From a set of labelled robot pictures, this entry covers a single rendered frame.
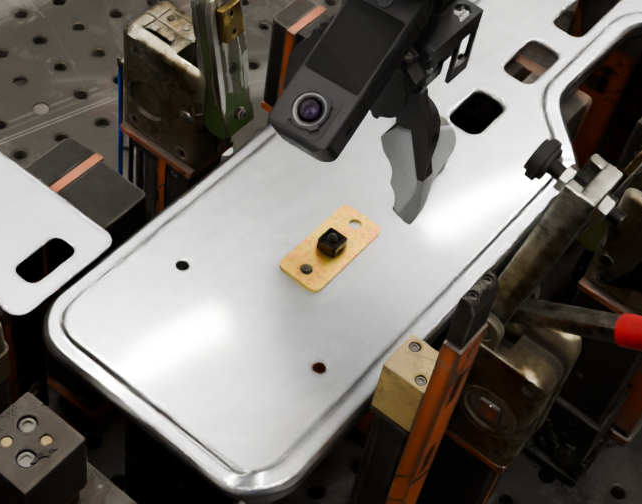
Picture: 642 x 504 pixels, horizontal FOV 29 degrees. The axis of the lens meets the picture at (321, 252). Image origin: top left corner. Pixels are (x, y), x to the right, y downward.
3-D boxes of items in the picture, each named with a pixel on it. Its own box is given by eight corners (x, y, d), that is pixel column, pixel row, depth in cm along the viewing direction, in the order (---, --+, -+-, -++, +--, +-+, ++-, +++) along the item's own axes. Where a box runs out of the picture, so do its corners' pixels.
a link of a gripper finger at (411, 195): (480, 194, 89) (460, 82, 84) (432, 241, 86) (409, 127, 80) (444, 185, 91) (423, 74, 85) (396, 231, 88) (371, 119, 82)
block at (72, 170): (84, 312, 125) (76, 118, 103) (167, 377, 121) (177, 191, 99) (12, 372, 120) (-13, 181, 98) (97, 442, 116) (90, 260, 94)
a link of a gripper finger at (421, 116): (451, 175, 83) (429, 58, 78) (438, 188, 82) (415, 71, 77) (394, 161, 86) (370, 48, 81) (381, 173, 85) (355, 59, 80)
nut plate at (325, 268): (344, 204, 98) (347, 194, 97) (383, 231, 97) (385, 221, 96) (276, 266, 93) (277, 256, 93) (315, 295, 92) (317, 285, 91)
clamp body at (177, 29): (157, 229, 133) (166, -29, 105) (242, 291, 129) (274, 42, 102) (96, 279, 128) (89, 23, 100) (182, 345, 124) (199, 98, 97)
